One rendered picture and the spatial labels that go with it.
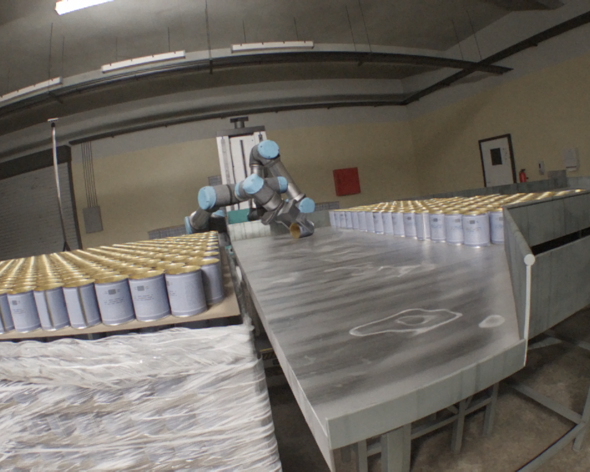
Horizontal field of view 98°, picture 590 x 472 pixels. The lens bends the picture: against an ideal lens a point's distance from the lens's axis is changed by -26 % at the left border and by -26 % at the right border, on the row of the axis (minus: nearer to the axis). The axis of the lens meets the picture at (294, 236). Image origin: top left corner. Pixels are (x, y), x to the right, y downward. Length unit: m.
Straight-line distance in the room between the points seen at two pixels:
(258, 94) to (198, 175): 2.94
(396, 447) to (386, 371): 0.55
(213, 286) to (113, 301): 0.19
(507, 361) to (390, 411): 0.12
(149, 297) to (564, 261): 1.02
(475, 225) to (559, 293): 0.37
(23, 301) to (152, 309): 0.27
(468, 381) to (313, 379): 0.14
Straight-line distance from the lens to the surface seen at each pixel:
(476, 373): 0.30
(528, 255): 0.31
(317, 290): 0.62
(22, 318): 0.73
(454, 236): 0.88
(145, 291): 0.61
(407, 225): 1.06
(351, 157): 10.61
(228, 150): 2.36
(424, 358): 0.35
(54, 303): 0.69
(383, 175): 11.00
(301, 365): 0.36
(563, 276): 1.06
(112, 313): 0.64
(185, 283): 0.60
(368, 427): 0.26
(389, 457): 0.87
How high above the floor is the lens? 1.24
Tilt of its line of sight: 6 degrees down
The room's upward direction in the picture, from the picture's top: 8 degrees counter-clockwise
